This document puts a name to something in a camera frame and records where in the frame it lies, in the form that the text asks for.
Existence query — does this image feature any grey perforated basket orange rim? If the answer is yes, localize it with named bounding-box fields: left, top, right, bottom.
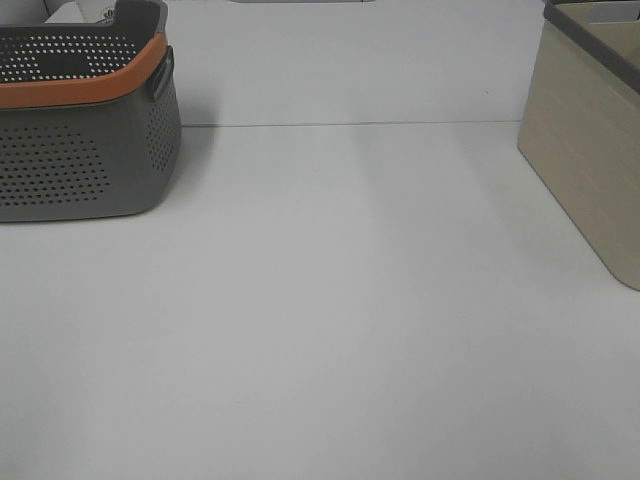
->
left=1, top=1, right=181, bottom=223

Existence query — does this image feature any beige storage bin grey rim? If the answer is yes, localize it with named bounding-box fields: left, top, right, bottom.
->
left=517, top=1, right=639, bottom=289

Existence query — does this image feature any white printed box behind basket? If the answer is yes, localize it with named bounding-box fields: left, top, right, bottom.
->
left=43, top=0, right=116, bottom=24

